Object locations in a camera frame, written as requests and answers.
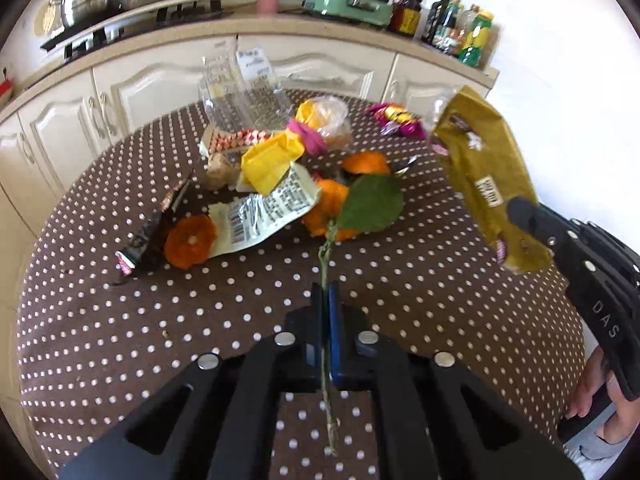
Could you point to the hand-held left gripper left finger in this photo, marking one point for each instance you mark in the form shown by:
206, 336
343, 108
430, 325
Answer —
310, 330

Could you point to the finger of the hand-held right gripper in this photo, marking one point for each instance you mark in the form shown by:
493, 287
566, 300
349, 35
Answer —
615, 260
525, 215

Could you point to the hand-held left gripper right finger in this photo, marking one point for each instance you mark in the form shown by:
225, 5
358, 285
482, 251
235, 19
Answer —
334, 330

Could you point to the olive gold snack bag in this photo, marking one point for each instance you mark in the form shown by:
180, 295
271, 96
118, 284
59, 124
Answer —
480, 160

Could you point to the green leaf with stem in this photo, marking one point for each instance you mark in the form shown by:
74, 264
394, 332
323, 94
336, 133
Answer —
372, 202

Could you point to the person's right hand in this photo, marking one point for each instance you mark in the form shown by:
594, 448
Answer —
590, 380

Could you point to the white barcode wrapper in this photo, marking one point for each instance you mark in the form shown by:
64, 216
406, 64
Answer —
265, 215

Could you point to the small silver wrapper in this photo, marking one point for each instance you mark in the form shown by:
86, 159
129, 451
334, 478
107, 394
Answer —
410, 164

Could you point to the orange peel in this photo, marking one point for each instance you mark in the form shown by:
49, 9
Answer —
330, 197
190, 242
365, 162

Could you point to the cream cabinet door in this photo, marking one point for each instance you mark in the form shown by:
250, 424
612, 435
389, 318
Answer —
430, 82
20, 175
160, 85
60, 135

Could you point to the magenta yellow candy wrapper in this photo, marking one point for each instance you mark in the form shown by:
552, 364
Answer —
395, 115

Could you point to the green yellow bottle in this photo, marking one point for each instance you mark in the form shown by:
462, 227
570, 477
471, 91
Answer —
477, 42

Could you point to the person's grey clothing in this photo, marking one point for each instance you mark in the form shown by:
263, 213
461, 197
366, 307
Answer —
595, 445

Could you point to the dark brown wrapper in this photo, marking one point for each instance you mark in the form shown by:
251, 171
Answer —
150, 232

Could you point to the pink yellow crumpled wrapper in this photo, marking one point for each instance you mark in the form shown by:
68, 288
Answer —
310, 140

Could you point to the clear bottle with orange label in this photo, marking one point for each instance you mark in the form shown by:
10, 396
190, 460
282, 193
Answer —
467, 30

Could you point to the green label bottle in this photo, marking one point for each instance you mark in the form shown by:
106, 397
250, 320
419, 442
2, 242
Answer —
450, 27

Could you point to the red white checkered wrapper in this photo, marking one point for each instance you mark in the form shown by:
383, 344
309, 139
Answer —
240, 139

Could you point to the clear wrapper with orange bits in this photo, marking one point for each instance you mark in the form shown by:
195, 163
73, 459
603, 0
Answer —
337, 120

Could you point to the slim dark bottle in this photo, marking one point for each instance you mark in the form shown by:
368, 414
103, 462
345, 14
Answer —
435, 20

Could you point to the large dark sauce bottle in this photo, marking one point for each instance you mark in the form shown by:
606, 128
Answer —
405, 17

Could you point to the clear plastic bag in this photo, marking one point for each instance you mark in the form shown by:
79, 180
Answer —
235, 100

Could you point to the cream cabinet drawer front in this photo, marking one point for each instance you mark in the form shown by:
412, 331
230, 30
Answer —
320, 67

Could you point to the beige kitchen countertop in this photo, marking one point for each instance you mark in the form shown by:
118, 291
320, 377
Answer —
300, 24

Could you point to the pink utensil holder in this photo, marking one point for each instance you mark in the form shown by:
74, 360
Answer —
268, 0

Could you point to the black gas stove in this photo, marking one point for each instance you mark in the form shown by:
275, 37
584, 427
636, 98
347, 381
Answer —
135, 22

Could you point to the red white dish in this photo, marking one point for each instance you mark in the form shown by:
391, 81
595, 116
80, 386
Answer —
6, 91

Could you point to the pale yellow round wall hanging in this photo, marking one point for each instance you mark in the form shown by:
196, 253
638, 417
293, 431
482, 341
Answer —
46, 19

